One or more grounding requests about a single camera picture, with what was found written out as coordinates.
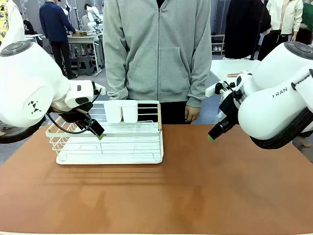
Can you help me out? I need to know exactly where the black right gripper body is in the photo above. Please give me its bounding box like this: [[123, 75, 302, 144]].
[[218, 92, 243, 123]]

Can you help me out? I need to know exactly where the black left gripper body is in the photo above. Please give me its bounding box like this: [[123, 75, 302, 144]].
[[50, 102, 95, 131]]

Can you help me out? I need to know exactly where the person's right forearm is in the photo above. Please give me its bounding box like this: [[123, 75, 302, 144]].
[[103, 44, 129, 100]]

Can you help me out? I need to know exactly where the person's left forearm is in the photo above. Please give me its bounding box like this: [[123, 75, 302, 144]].
[[186, 44, 212, 109]]

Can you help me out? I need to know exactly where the person's left hand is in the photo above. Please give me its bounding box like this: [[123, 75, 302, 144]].
[[184, 103, 202, 123]]

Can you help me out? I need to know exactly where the white cutlery holder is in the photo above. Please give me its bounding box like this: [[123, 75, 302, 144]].
[[103, 99, 139, 124]]

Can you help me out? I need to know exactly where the white side table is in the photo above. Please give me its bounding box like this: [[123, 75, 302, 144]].
[[209, 58, 262, 87]]

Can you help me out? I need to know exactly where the grey step stool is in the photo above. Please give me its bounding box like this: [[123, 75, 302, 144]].
[[76, 55, 95, 77]]

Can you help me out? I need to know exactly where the shoe rack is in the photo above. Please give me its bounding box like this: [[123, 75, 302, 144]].
[[211, 34, 226, 56]]

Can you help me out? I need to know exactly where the grey background workbench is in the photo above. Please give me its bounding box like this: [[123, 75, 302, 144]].
[[66, 34, 103, 74]]

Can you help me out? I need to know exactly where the person in black coat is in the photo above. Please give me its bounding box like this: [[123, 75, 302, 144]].
[[224, 0, 271, 60]]

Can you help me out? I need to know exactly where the man in navy jacket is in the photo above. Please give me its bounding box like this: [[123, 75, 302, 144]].
[[39, 0, 79, 80]]

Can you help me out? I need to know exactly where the person in grey hoodie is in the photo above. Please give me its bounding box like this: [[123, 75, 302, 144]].
[[102, 0, 212, 124]]

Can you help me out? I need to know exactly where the person in white jacket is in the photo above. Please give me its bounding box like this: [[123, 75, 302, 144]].
[[257, 0, 304, 61]]

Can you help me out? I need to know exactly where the person in green top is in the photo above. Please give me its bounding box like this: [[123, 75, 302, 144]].
[[293, 0, 313, 46]]

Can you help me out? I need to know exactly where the person in yellow patterned shirt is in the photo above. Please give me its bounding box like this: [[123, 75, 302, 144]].
[[0, 0, 26, 47]]

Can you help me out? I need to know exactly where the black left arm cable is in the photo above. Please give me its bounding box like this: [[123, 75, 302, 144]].
[[45, 87, 103, 135]]

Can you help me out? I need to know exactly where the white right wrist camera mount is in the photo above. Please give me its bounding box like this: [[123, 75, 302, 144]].
[[205, 82, 225, 97]]

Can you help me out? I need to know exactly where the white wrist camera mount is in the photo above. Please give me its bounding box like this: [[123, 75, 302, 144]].
[[93, 82, 107, 96], [205, 82, 225, 97]]

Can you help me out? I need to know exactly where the white wire dish rack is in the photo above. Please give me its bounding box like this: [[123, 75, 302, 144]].
[[45, 100, 164, 165]]

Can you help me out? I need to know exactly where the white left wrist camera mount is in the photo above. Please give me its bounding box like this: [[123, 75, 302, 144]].
[[93, 82, 107, 96]]

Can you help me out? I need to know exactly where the black left arm cable sleeve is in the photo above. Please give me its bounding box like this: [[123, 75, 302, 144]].
[[0, 117, 47, 144]]

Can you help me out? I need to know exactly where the black arm cable sleeve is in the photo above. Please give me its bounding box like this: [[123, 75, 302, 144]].
[[249, 107, 313, 150], [0, 117, 47, 144]]

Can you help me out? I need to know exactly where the black right arm cable sleeve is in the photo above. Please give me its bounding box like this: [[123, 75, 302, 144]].
[[249, 107, 313, 150]]

